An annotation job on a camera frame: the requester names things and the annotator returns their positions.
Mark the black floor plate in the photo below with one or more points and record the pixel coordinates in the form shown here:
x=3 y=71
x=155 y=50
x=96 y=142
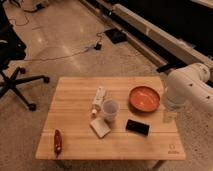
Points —
x=115 y=35

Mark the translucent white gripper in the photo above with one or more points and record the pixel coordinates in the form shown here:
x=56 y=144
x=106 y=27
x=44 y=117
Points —
x=169 y=116

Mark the white tube bottle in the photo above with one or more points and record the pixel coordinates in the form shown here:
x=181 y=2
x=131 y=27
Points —
x=98 y=100

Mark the black power adapter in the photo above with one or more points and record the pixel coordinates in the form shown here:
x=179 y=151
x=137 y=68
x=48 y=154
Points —
x=98 y=46

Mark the wooden table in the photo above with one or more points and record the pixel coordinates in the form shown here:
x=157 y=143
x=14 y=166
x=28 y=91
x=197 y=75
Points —
x=70 y=113

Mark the long white rail beam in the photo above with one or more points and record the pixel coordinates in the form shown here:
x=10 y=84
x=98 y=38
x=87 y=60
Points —
x=179 y=32

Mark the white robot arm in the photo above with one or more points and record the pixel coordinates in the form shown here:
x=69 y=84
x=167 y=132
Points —
x=187 y=84

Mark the translucent white ceramic cup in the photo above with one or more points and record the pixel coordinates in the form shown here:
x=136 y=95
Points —
x=110 y=110

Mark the orange bowl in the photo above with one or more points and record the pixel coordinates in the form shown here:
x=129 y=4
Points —
x=144 y=98

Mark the red pocket knife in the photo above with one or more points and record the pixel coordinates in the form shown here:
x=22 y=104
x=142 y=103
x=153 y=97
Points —
x=57 y=142

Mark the black smartphone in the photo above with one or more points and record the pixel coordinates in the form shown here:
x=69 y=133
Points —
x=137 y=127

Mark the black office chair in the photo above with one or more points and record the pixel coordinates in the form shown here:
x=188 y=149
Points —
x=12 y=48

